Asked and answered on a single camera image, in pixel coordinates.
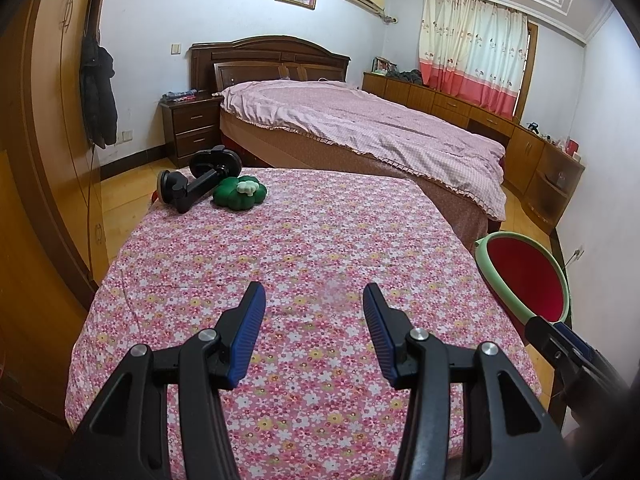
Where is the wooden corner shelf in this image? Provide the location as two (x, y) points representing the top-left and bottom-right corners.
(522, 142), (586, 233)

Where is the cream and red curtain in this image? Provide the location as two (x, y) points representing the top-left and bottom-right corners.
(417, 0), (530, 116)

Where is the red bin with green rim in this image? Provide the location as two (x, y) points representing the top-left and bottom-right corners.
(474, 232), (572, 326)

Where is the green plush flower toy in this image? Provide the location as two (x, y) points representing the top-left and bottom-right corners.
(212, 175), (268, 211)

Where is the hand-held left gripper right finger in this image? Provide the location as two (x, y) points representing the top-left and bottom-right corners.
(362, 282), (583, 480)

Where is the dark clothes pile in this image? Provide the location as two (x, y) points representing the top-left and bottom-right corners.
(387, 67), (423, 86)

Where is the black cable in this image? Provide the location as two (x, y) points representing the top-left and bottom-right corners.
(85, 142), (98, 266)

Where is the bed with pink cover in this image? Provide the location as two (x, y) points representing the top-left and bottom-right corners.
(220, 110), (503, 256)

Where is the dark wooden headboard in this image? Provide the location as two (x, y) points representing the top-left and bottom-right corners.
(189, 35), (351, 96)

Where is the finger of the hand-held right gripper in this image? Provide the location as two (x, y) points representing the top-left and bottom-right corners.
(525, 315), (581, 376)
(554, 321), (633, 391)

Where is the pink floral tablecloth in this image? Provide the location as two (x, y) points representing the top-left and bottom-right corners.
(65, 166), (543, 480)

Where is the dark wooden nightstand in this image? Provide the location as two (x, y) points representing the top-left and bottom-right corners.
(159, 92), (225, 168)

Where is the long wooden cabinet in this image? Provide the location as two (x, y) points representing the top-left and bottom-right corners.
(362, 71), (546, 196)

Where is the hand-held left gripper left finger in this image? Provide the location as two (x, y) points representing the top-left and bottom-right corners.
(60, 281), (267, 480)

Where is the black jacket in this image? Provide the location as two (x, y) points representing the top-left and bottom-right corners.
(80, 35), (119, 150)

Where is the black suction phone holder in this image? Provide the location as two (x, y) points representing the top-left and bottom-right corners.
(157, 145), (243, 213)

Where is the wooden wardrobe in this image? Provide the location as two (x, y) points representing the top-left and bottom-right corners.
(0, 0), (113, 441)

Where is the wooden window frame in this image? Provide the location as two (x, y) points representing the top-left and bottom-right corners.
(512, 17), (540, 121)

